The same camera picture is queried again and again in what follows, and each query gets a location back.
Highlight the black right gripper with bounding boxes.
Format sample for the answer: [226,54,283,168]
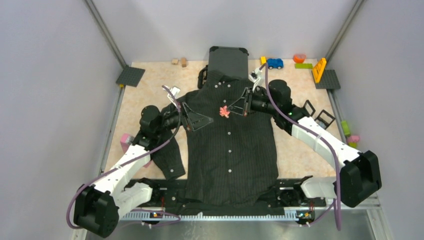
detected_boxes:
[227,87,278,117]

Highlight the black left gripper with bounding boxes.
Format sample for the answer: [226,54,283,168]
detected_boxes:
[155,100,214,135]

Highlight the pink gold brooch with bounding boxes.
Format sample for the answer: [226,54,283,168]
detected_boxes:
[219,105,231,119]

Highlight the black pinstriped button shirt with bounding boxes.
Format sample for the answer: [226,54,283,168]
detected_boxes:
[151,70,279,208]

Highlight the black frame brooch box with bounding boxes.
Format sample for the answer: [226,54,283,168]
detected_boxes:
[303,99,336,130]

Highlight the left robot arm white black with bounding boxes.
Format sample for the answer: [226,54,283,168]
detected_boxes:
[66,85,213,238]

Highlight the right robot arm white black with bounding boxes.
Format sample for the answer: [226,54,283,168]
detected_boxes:
[226,67,382,208]

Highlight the dark grey case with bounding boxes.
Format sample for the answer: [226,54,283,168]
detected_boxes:
[197,46,249,89]

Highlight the yellow toy brick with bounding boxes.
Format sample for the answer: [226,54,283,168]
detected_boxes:
[260,56,267,65]

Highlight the blue toy car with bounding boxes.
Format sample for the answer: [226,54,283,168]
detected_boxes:
[266,58,284,70]

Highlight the wooden block right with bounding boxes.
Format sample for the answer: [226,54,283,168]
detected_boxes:
[180,57,188,68]

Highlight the pink stapler box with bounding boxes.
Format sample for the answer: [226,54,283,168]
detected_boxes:
[118,133,152,168]

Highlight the green flat brick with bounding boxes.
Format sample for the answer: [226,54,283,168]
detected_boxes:
[294,63,314,69]

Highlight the orange bowl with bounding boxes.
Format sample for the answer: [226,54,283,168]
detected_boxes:
[292,53,307,64]

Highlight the left dark grey baseplate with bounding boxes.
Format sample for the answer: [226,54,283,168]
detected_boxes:
[115,65,146,88]

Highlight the dark grey baseplate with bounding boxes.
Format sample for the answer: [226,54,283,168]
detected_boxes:
[115,65,146,88]
[315,69,341,90]

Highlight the orange toy ladder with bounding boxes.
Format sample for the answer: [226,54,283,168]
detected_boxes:
[312,57,327,84]

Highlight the right dark grey baseplate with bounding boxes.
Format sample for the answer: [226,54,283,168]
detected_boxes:
[315,69,341,90]

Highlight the green pink toy bricks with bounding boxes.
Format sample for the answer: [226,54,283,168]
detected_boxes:
[340,120,361,149]

